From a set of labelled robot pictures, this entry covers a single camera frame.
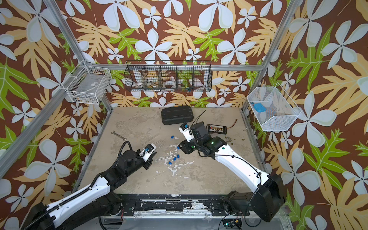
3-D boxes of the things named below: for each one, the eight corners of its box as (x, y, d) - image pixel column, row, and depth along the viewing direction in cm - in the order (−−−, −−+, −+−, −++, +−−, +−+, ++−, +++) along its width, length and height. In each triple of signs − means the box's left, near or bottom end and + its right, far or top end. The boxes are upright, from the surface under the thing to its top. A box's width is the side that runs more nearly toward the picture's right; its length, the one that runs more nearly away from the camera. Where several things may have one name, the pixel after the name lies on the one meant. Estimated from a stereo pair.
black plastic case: (161, 124, 111) (160, 120, 107) (163, 110, 121) (162, 105, 117) (193, 124, 111) (193, 120, 107) (192, 110, 121) (192, 105, 117)
